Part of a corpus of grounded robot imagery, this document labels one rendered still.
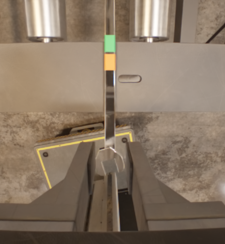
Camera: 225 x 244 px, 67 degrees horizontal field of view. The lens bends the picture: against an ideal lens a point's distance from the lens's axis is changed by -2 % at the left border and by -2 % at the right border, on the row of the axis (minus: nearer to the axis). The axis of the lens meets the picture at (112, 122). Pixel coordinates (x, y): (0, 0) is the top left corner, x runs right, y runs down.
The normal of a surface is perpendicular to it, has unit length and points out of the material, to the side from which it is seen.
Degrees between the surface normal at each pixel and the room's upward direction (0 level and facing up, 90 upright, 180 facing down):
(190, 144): 0
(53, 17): 42
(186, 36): 0
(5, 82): 0
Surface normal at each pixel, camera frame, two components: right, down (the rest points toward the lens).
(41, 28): 0.16, 0.27
